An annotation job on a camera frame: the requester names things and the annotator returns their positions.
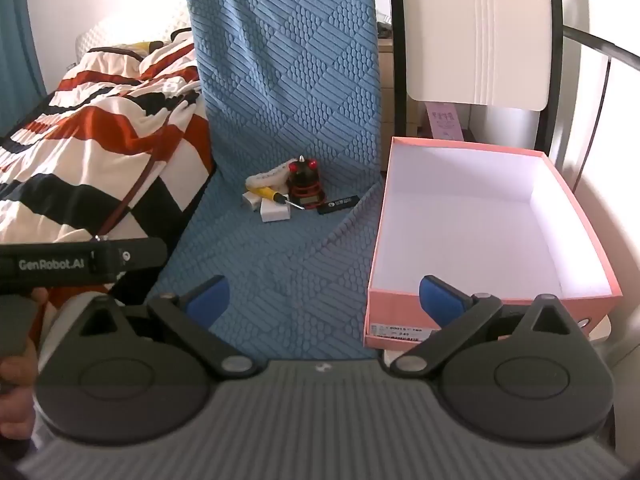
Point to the striped blanket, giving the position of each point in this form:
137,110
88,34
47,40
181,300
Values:
75,160

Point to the red and black toy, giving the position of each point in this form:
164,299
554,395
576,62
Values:
302,182

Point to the cream textured roll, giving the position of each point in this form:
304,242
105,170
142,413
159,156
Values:
267,177

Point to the teal curtain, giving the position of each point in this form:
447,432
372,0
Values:
20,35

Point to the yellow screwdriver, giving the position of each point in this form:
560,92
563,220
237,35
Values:
265,194

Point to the wooden nightstand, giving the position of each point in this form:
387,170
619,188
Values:
395,85

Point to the small white block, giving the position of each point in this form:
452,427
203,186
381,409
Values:
251,201

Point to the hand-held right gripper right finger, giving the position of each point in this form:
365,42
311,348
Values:
436,300

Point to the black flash drive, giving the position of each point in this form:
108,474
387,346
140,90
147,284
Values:
339,205

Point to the white power adapter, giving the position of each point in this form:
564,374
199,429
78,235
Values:
275,211

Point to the small pink carton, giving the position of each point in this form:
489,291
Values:
445,120

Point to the black curved metal rail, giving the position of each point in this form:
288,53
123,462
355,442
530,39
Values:
605,42

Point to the white pillow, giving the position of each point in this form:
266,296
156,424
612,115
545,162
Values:
135,25

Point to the blue textured chair cover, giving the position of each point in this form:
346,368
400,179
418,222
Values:
280,85

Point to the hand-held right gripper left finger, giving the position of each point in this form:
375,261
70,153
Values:
210,296

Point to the person's left hand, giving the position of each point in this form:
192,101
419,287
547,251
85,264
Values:
17,385

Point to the pink cardboard box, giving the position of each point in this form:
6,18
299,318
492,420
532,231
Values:
500,220

